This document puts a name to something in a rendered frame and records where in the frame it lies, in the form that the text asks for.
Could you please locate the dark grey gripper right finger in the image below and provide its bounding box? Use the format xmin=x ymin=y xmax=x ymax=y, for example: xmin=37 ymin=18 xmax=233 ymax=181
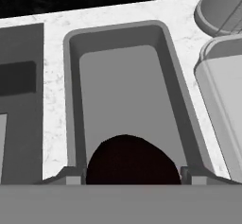
xmin=180 ymin=165 xmax=242 ymax=186

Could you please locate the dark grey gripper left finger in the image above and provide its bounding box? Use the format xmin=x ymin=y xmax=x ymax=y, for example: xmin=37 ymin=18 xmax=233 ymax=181
xmin=40 ymin=165 xmax=87 ymax=186

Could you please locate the dark avocado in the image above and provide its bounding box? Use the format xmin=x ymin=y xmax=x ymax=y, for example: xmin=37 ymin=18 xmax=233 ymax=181
xmin=85 ymin=133 xmax=182 ymax=186

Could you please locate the grey tupperware container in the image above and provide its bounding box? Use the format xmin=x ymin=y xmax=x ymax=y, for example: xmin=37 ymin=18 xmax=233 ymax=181
xmin=0 ymin=22 xmax=45 ymax=185
xmin=62 ymin=19 xmax=216 ymax=176

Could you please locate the grey tap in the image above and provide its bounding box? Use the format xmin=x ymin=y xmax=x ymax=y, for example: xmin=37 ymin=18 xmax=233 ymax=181
xmin=193 ymin=0 xmax=242 ymax=184

